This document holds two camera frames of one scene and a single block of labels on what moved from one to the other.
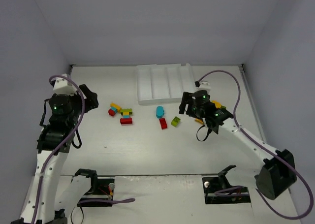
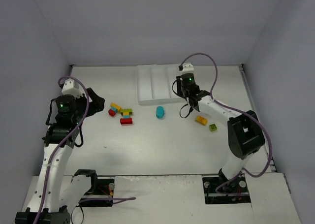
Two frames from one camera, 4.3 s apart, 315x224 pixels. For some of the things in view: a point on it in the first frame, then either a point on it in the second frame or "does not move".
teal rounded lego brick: [160, 112] does not move
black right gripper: [185, 103] -> [183, 93]
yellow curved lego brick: [199, 120] does not move
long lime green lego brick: [124, 110] does not move
